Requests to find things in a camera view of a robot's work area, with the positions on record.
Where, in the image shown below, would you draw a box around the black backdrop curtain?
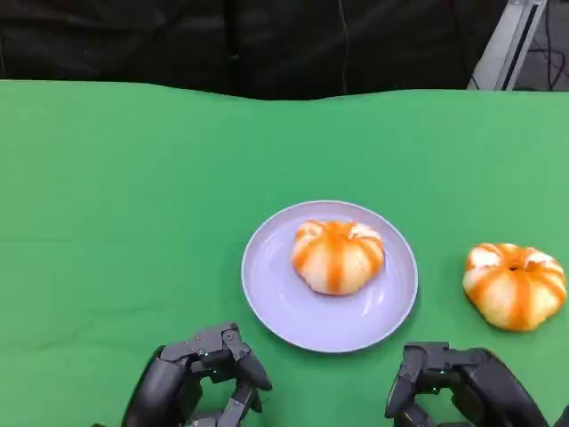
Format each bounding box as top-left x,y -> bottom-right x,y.
0,0 -> 512,101

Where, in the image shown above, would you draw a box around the grey aluminium frame post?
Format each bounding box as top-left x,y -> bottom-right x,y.
467,0 -> 549,92

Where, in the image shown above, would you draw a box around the orange white toy bread roll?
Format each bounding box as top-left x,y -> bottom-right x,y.
291,219 -> 387,296
461,242 -> 568,333

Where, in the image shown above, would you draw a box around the black floor cables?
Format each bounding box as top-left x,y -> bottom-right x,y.
528,42 -> 569,93

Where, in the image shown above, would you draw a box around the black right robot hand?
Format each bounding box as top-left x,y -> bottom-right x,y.
384,341 -> 550,427

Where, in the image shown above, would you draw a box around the green table cloth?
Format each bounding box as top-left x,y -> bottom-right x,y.
0,79 -> 569,427

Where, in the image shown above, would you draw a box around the lilac plate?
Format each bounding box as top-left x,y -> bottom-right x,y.
241,199 -> 420,355

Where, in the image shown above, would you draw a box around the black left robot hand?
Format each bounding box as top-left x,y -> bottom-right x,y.
122,322 -> 273,427

